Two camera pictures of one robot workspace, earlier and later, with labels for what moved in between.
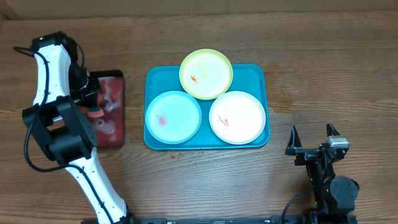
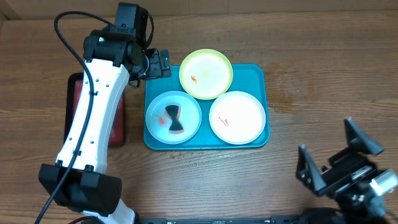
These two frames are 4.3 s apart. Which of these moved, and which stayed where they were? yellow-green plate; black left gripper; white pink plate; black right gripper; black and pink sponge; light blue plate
Moved: black left gripper; black and pink sponge; black right gripper
Stayed: light blue plate; white pink plate; yellow-green plate
